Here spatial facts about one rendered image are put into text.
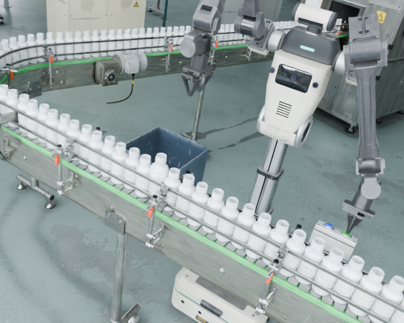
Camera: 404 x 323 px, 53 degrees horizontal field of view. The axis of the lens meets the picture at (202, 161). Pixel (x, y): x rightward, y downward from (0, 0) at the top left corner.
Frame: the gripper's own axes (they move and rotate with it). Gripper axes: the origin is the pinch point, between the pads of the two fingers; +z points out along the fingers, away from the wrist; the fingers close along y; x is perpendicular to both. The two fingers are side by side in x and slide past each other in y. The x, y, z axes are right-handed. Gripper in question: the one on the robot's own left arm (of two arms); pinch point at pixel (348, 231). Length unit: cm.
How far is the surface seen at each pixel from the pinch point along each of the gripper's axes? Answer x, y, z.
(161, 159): -20, -64, 0
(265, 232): -18.6, -21.9, 7.0
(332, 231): -3.5, -4.4, 1.5
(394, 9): 315, -47, -144
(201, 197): -19, -46, 6
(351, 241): -4.0, 2.1, 1.8
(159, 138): 44, -104, 9
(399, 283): -15.5, 18.0, 3.6
